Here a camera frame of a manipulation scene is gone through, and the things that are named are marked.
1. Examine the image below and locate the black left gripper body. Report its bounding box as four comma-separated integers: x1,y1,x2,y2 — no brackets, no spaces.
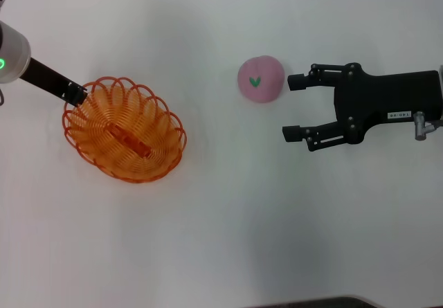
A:
19,57,76,101

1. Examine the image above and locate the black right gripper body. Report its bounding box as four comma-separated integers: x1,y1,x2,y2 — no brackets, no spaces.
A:
333,62,443,146

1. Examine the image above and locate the pink peach with green mark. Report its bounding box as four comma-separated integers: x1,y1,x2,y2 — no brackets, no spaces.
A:
237,55,287,105

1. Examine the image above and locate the orange woven plastic basket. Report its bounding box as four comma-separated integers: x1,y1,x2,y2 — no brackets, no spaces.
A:
62,75,188,185

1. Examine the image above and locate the dark robot chest edge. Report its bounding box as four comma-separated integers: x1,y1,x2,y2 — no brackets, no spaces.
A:
242,295,381,308

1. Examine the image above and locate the silver metal cable connector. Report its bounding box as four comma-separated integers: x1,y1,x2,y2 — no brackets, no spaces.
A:
413,111,443,142

